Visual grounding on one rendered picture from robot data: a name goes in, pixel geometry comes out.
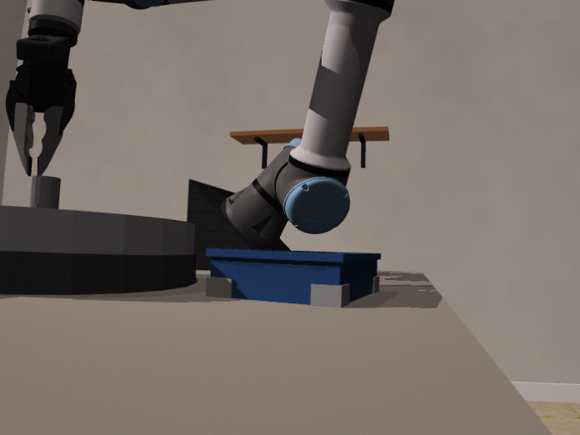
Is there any dark grey cylinder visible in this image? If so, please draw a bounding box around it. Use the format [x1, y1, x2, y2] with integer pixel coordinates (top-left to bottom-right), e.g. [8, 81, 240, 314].
[30, 176, 61, 206]
[30, 203, 59, 209]

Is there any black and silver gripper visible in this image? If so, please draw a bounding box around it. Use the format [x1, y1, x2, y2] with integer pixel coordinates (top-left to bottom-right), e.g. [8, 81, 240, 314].
[6, 19, 78, 176]

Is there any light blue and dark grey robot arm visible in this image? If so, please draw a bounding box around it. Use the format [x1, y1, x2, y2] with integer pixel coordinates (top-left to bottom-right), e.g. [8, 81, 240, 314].
[16, 0, 395, 250]

